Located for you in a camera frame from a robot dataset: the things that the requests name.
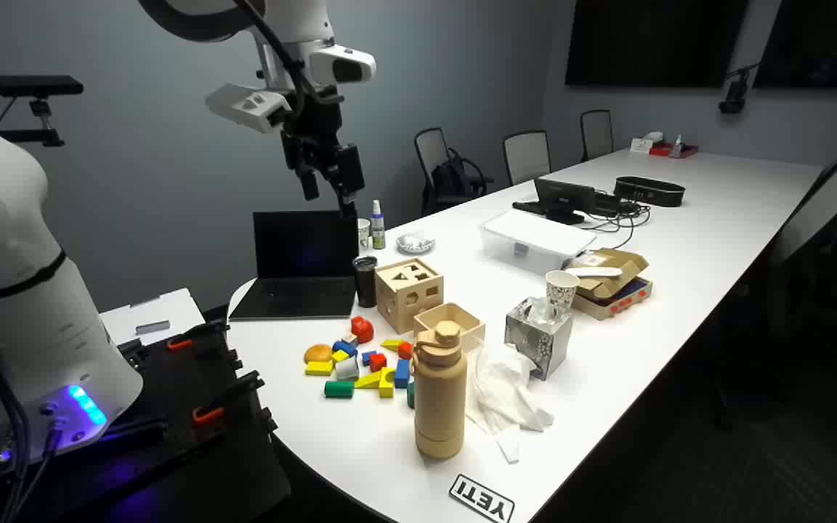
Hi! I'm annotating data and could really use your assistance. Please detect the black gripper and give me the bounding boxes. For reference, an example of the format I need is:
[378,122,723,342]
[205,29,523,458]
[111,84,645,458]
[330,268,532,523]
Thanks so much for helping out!
[278,86,365,222]

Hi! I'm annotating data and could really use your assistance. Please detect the small spray bottle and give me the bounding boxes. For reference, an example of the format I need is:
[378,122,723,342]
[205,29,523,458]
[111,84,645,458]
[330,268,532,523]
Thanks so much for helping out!
[368,196,388,252]

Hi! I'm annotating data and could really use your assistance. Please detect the dark grey laptop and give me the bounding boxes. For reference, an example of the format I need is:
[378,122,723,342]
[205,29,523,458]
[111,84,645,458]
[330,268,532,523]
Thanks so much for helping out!
[226,209,361,323]

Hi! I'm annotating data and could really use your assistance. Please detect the black tumbler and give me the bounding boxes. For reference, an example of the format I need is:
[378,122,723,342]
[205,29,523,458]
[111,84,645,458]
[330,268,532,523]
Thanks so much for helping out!
[352,252,381,311]

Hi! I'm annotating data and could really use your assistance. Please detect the white round plastic package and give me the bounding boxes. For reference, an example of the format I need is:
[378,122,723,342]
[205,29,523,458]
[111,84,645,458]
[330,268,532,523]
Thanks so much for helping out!
[394,230,439,259]

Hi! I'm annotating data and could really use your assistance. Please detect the office chair with backpack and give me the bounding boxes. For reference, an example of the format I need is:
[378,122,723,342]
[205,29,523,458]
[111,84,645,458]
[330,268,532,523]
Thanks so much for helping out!
[410,125,490,218]

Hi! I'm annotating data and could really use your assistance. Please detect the wooden shape sorter box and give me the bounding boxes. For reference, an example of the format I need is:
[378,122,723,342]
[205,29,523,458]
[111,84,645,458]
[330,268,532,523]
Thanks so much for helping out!
[371,254,448,334]

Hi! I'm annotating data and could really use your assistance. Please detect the black backpack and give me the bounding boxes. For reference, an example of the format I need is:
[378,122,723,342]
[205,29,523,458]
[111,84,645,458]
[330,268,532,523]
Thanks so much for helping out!
[426,153,490,212]

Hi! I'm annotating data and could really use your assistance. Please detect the large red block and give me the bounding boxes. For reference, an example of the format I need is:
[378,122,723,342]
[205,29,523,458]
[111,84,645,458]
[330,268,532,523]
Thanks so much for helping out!
[349,314,378,346]

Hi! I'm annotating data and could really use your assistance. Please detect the orange half round block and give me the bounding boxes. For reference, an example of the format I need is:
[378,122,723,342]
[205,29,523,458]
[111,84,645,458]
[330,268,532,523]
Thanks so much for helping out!
[301,339,336,365]

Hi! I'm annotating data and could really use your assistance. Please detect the white block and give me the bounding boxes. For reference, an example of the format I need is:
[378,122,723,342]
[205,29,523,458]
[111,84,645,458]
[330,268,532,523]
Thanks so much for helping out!
[330,355,364,384]

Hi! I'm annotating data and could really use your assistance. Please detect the wooden sorter lid tray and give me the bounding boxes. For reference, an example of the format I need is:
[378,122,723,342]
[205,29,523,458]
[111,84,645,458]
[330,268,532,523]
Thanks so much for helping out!
[410,298,487,355]

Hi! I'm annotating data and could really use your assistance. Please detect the grey office chair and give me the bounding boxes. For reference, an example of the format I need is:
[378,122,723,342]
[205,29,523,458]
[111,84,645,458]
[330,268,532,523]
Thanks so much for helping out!
[499,128,554,189]
[576,103,618,163]
[763,122,837,371]

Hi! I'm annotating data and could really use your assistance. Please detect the clear plastic container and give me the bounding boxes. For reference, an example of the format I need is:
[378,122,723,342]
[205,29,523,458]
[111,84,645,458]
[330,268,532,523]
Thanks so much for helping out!
[480,206,595,272]

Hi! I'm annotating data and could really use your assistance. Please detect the white board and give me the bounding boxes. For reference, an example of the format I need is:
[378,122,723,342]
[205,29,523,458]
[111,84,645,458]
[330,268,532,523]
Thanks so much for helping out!
[96,283,210,352]

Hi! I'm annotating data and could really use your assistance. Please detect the tan insulated bottle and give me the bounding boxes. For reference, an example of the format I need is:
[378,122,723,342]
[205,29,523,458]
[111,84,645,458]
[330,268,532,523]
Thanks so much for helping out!
[410,320,471,464]

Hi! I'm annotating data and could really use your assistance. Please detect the white paper cup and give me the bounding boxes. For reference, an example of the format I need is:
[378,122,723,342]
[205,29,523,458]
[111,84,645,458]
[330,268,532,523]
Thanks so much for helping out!
[542,268,580,320]

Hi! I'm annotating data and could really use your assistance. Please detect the grey tissue box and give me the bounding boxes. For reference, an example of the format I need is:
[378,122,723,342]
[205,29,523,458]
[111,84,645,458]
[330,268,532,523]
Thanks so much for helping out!
[502,292,576,378]

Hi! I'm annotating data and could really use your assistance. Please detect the white crumpled cloth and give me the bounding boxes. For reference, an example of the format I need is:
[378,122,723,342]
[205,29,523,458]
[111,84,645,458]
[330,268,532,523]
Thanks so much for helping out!
[468,352,557,468]

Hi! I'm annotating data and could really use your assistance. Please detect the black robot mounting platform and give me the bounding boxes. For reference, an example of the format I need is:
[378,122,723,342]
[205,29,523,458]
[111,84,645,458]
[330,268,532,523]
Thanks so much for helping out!
[0,320,289,523]

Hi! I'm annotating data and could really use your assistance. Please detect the open cardboard box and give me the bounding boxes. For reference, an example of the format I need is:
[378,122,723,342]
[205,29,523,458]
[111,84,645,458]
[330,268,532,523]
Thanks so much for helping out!
[563,247,657,323]

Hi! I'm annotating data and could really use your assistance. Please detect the black oval case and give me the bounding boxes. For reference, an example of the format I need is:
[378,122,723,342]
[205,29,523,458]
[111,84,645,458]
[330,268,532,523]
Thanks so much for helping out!
[614,173,688,209]

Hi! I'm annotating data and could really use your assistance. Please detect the red tray with items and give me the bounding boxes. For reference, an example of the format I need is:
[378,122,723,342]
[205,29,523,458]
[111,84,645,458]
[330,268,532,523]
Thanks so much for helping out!
[627,128,702,163]

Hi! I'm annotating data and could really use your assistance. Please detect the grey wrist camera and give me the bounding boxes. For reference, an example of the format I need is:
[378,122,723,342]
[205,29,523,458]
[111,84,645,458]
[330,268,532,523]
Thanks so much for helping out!
[204,80,294,137]

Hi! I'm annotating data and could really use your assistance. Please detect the black tablet cables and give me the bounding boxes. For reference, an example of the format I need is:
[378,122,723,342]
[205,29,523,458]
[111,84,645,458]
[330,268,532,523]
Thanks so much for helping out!
[586,199,657,254]

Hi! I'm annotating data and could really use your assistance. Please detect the black camera on stand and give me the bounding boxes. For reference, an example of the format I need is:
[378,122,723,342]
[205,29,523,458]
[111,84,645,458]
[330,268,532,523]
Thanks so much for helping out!
[0,71,87,151]

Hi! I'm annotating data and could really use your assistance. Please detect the wall television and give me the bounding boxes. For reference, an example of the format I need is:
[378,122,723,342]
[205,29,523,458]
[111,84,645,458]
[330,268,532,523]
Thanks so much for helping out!
[753,0,837,93]
[563,0,754,90]

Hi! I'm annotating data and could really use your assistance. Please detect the black camera on tripod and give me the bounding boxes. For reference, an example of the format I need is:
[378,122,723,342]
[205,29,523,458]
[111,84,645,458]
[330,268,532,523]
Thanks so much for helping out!
[714,60,760,119]

